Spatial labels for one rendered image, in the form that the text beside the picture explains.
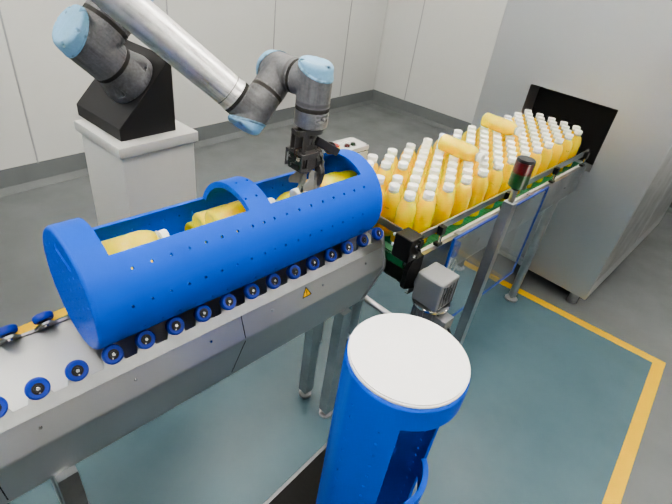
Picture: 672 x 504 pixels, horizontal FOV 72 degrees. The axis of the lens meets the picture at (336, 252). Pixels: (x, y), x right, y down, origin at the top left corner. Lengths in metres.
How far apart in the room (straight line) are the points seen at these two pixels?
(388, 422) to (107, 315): 0.61
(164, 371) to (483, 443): 1.54
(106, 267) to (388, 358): 0.61
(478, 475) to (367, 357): 1.28
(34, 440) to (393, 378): 0.75
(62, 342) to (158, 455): 0.97
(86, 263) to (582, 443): 2.22
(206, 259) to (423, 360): 0.54
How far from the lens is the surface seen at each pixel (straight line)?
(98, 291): 1.02
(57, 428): 1.20
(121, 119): 1.84
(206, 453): 2.12
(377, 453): 1.13
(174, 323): 1.20
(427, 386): 1.03
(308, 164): 1.30
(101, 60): 1.78
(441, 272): 1.68
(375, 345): 1.08
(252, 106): 1.26
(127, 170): 1.83
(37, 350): 1.28
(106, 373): 1.18
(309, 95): 1.23
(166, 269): 1.06
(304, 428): 2.18
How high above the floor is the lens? 1.79
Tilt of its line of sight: 34 degrees down
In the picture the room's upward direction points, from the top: 9 degrees clockwise
